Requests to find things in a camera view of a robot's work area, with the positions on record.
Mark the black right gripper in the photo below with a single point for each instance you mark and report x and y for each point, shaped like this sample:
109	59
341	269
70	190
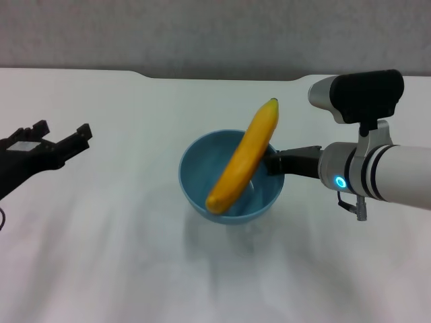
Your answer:
301	165

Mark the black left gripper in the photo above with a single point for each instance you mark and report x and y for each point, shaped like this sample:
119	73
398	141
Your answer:
23	161

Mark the yellow plastic banana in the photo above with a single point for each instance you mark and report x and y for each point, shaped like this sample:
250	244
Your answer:
246	158

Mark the blue plastic bowl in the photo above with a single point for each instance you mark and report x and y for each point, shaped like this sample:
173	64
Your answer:
198	168

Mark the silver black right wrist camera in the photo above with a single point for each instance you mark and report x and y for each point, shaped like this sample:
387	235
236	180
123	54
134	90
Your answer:
367	94

